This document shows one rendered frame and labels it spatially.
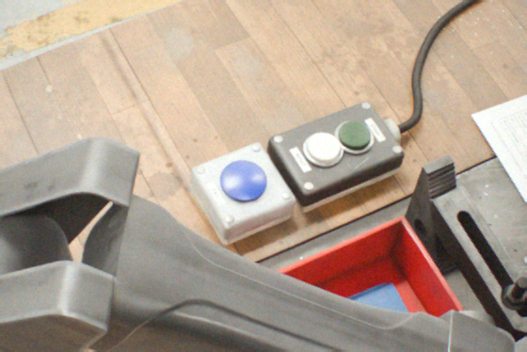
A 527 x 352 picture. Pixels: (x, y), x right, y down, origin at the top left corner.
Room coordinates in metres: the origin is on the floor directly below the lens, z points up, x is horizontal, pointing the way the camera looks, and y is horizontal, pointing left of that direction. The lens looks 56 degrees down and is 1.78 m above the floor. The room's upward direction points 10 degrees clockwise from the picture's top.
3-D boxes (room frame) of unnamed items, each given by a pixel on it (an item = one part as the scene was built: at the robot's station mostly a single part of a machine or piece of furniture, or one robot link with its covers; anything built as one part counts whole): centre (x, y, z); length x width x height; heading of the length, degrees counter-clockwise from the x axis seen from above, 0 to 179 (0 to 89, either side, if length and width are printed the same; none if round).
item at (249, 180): (0.56, 0.02, 0.93); 0.04 x 0.04 x 0.02
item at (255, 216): (0.56, 0.02, 0.90); 0.07 x 0.07 x 0.06; 37
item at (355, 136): (0.63, -0.07, 0.93); 0.03 x 0.03 x 0.02
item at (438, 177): (0.55, -0.15, 0.95); 0.06 x 0.03 x 0.09; 37
